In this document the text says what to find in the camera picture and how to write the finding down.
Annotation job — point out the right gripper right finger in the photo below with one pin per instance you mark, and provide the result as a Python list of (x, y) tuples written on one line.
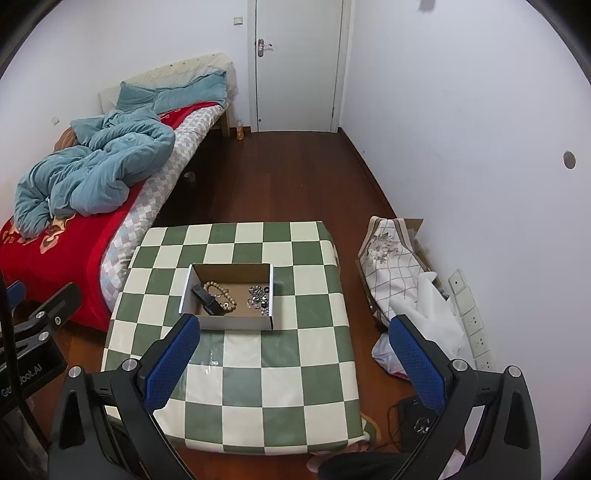
[(438, 381)]

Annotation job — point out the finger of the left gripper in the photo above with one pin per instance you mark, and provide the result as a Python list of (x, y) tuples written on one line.
[(16, 293), (54, 313)]

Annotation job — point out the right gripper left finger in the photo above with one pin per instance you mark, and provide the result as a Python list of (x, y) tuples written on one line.
[(149, 384)]

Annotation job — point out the black device on floor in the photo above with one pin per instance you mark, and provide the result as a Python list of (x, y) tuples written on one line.
[(409, 423)]

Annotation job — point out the bed with red sheet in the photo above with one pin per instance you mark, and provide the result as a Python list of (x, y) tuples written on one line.
[(94, 252)]

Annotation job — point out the red white plastic bag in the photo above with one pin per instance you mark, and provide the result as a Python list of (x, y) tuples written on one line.
[(383, 354)]

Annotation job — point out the white cloth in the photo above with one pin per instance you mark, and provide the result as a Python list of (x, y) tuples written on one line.
[(435, 318)]

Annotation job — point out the white cardboard box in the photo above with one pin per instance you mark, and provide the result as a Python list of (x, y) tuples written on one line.
[(249, 288)]

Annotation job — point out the patterned fabric on box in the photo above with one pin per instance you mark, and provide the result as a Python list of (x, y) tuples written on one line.
[(390, 261)]

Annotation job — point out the blue rumpled duvet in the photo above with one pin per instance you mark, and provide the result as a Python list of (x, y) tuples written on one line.
[(113, 152)]

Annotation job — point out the green white checkered tablecloth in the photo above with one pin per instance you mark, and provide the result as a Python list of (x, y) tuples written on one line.
[(290, 390)]

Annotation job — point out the small orange bottle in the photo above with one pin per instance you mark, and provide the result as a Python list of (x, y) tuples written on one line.
[(240, 132)]

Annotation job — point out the white door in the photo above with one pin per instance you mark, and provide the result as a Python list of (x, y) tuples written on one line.
[(297, 53)]

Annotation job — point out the white wall socket strip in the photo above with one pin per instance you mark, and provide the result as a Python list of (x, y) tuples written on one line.
[(472, 322)]

